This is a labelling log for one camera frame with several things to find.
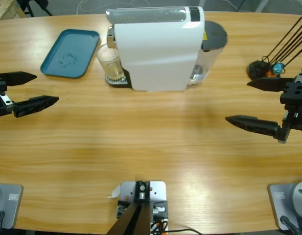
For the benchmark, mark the black capsule holder with rods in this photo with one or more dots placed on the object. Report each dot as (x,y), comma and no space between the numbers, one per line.
(257,68)

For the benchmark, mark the white capsule coffee machine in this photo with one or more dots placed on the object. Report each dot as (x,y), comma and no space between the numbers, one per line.
(155,56)

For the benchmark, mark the grey metal frame leg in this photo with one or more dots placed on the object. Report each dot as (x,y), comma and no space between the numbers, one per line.
(262,5)

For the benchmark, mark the dark camera post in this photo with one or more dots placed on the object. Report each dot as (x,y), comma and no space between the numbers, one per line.
(138,220)

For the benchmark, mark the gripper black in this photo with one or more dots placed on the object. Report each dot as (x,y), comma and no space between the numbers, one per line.
(298,116)
(1,105)

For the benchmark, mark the teal plastic tray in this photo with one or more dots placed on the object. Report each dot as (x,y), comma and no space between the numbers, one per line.
(75,44)

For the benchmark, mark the blue coffee capsule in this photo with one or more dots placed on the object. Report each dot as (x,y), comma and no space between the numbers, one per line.
(278,68)

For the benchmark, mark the black chair legs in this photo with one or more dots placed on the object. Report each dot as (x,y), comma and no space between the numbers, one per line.
(40,5)

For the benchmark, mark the orange coffee capsule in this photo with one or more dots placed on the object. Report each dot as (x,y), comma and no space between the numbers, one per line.
(270,74)

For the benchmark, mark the clear water tank black lid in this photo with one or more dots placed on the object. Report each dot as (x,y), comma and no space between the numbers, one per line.
(214,34)

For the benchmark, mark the arm grey base plate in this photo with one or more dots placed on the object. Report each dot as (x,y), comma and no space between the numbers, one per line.
(283,205)
(11,208)

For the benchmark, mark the clear glass cup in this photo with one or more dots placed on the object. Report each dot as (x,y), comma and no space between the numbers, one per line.
(109,61)

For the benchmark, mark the white mount block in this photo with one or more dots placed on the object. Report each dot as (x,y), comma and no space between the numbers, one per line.
(158,188)

